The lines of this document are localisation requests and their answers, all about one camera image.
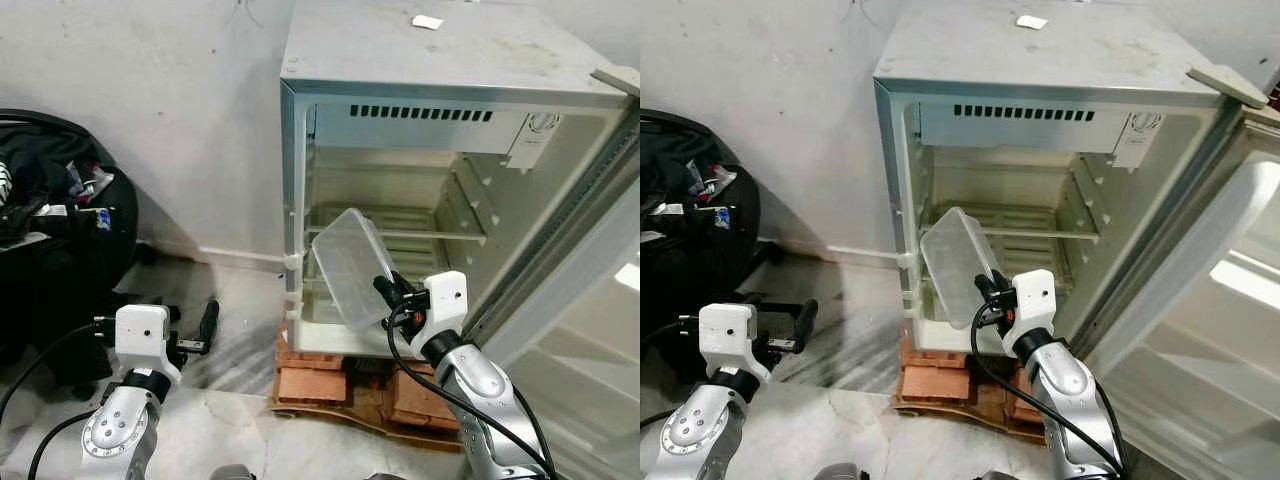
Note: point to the small white paper scrap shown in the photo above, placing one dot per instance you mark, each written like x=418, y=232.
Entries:
x=428, y=22
x=1031, y=21

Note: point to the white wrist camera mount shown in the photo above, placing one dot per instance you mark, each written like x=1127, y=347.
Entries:
x=140, y=335
x=1036, y=298
x=727, y=335
x=447, y=300

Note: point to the grey robot right leg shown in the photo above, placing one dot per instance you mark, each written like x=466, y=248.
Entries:
x=390, y=476
x=992, y=475

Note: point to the wooden base board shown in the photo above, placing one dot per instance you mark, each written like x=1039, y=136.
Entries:
x=975, y=412
x=360, y=415

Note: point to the clear plastic container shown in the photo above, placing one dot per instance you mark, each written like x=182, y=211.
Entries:
x=955, y=262
x=350, y=265

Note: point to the grey robot leg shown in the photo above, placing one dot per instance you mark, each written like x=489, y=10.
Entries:
x=838, y=472
x=232, y=472
x=390, y=476
x=992, y=475

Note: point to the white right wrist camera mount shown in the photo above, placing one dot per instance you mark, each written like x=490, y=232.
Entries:
x=447, y=300
x=1036, y=298

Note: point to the black bag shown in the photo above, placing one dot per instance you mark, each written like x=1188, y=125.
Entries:
x=50, y=280
x=690, y=270

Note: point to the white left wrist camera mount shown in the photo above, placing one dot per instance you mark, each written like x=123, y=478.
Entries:
x=140, y=335
x=727, y=335

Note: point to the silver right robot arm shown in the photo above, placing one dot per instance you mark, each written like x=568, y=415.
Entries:
x=1065, y=385
x=480, y=390

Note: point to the grey mini fridge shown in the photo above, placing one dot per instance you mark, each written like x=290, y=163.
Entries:
x=420, y=60
x=1040, y=60

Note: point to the grey robot left leg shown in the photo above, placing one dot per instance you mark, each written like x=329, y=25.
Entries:
x=838, y=472
x=232, y=472

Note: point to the cream-edged fridge door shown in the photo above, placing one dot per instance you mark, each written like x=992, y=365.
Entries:
x=590, y=300
x=1200, y=330

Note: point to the orange brick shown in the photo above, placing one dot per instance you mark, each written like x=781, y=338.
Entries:
x=1025, y=400
x=420, y=400
x=930, y=372
x=310, y=375

